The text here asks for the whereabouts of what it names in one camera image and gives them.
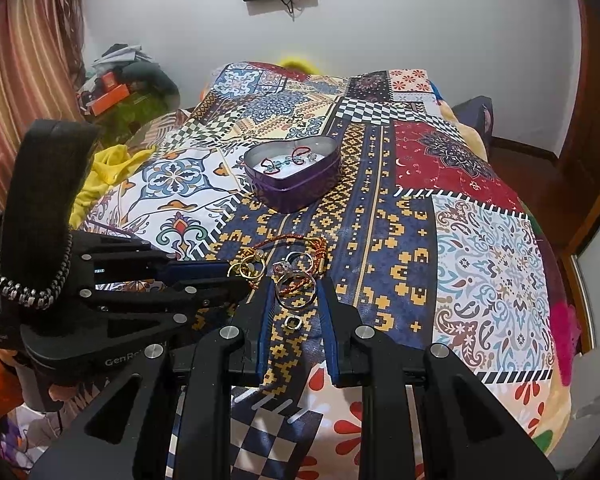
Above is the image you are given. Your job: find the dark bag on floor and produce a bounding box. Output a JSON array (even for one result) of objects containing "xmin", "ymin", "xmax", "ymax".
[{"xmin": 452, "ymin": 96, "xmax": 494, "ymax": 153}]

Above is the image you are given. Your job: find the orange box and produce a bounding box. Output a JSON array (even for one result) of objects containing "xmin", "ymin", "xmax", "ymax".
[{"xmin": 88, "ymin": 84, "xmax": 130, "ymax": 116}]

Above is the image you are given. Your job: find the pile of clutter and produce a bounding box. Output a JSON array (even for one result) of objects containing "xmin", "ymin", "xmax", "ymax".
[{"xmin": 76, "ymin": 44, "xmax": 181, "ymax": 148}]

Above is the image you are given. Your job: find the patchwork patterned bedspread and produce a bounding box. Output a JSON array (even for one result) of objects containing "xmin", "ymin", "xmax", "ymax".
[{"xmin": 79, "ymin": 62, "xmax": 571, "ymax": 452}]

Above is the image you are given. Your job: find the silver gem ring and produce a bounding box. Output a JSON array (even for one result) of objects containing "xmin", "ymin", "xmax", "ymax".
[{"xmin": 272, "ymin": 258, "xmax": 307, "ymax": 286}]

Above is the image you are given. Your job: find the purple heart-shaped tin box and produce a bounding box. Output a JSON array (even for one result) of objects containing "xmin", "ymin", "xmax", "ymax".
[{"xmin": 244, "ymin": 136, "xmax": 342, "ymax": 214}]

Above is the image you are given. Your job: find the striped curtain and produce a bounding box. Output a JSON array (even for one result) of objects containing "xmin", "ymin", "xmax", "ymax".
[{"xmin": 0, "ymin": 0, "xmax": 85, "ymax": 211}]

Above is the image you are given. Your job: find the gold ring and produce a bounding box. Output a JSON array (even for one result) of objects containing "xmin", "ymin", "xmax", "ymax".
[{"xmin": 226, "ymin": 253, "xmax": 268, "ymax": 288}]

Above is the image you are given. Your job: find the yellow cloth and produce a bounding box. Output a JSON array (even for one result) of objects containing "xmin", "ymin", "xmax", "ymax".
[{"xmin": 69, "ymin": 144, "xmax": 156, "ymax": 229}]

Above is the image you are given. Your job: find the red orange cord bracelet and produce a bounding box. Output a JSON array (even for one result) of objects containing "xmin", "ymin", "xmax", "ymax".
[{"xmin": 239, "ymin": 234, "xmax": 330, "ymax": 273}]

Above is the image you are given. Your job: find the yellow hoop behind bed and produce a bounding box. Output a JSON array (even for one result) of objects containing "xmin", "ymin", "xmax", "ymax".
[{"xmin": 278, "ymin": 56, "xmax": 320, "ymax": 75}]

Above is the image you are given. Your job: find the red wire jewelry in tin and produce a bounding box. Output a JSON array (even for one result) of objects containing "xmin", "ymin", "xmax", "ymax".
[{"xmin": 259, "ymin": 145, "xmax": 316, "ymax": 178}]

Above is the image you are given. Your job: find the large silver hoop ring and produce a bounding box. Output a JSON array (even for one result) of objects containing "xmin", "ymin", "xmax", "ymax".
[{"xmin": 273, "ymin": 271, "xmax": 322, "ymax": 312}]

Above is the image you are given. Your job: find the black white braided strap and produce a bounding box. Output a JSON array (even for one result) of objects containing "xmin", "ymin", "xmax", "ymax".
[{"xmin": 0, "ymin": 231, "xmax": 74, "ymax": 311}]

